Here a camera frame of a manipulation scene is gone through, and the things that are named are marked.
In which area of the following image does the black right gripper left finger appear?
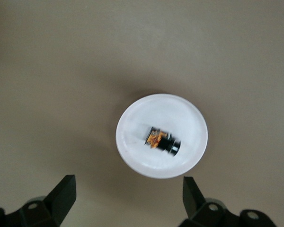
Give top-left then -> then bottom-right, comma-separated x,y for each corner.
0,175 -> 76,227

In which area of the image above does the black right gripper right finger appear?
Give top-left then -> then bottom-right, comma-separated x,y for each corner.
181,176 -> 276,227

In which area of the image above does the orange push button switch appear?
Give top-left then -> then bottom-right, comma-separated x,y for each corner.
144,127 -> 182,157

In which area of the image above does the pink round plate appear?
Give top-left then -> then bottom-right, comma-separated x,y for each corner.
115,93 -> 208,180

